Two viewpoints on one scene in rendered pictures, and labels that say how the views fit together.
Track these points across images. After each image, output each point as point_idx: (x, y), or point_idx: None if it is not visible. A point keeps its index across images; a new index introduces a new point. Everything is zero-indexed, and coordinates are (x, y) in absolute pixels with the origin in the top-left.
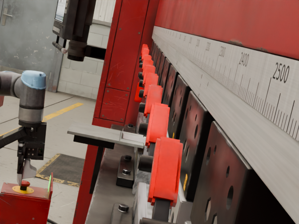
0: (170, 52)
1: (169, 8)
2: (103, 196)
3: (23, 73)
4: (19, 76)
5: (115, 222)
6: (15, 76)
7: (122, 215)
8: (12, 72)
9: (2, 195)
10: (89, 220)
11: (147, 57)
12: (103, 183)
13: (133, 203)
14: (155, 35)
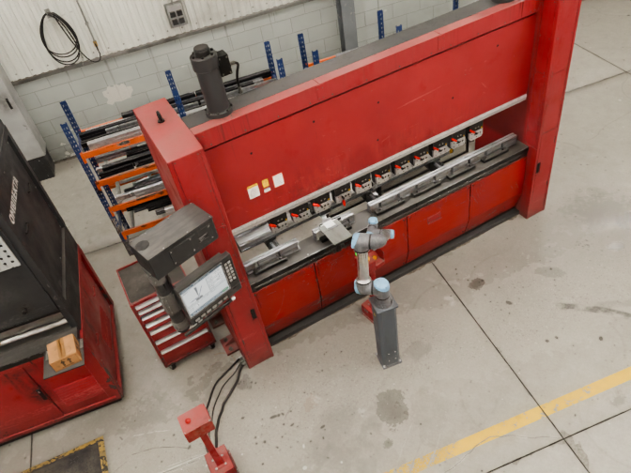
0: (403, 155)
1: (361, 164)
2: (367, 223)
3: (377, 221)
4: (374, 225)
5: (391, 205)
6: (374, 227)
7: (384, 207)
8: (371, 230)
9: (382, 251)
10: (389, 215)
11: (357, 184)
12: (354, 231)
13: (362, 218)
14: (292, 205)
